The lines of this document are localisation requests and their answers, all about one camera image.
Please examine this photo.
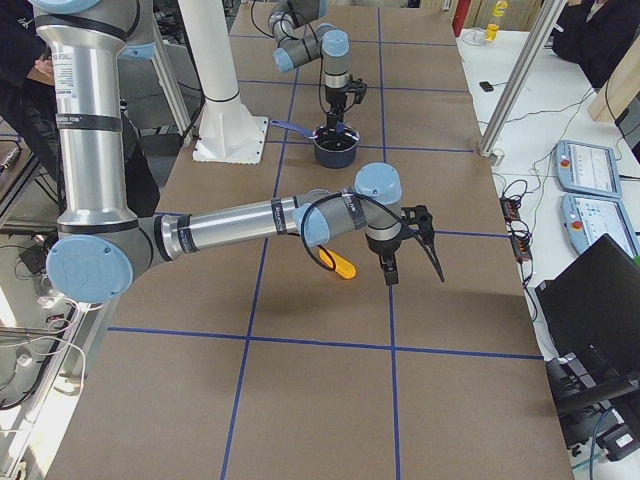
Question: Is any black laptop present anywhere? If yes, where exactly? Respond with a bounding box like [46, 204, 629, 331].
[534, 232, 640, 381]

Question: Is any yellow plastic corn cob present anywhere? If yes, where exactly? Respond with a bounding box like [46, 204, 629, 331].
[319, 248, 357, 280]

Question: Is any white camera mast with base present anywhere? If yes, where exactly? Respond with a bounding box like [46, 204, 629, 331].
[179, 0, 268, 165]

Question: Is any orange black power strip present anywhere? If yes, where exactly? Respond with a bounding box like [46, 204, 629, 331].
[500, 197, 533, 264]

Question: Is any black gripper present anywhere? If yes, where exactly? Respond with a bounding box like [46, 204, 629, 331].
[366, 235, 445, 286]
[324, 86, 348, 133]

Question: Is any lower blue teach pendant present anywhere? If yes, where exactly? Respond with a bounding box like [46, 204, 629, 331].
[561, 193, 639, 257]

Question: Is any upper blue teach pendant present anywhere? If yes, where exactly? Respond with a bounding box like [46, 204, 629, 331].
[554, 140, 622, 199]

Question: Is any blue teach pendant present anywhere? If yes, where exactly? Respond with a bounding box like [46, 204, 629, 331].
[554, 140, 622, 199]
[561, 193, 639, 257]

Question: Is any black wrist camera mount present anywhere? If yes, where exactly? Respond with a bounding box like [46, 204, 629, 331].
[401, 205, 435, 247]

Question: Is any aluminium frame post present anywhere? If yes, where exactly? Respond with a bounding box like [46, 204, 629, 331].
[478, 0, 565, 166]

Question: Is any dark blue saucepan purple handle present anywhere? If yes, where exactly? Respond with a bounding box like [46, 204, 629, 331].
[270, 120, 360, 169]

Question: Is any small black device on table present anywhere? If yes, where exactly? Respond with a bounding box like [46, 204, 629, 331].
[479, 81, 494, 92]

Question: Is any person in black clothes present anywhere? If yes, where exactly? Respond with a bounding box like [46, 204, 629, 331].
[552, 0, 639, 89]

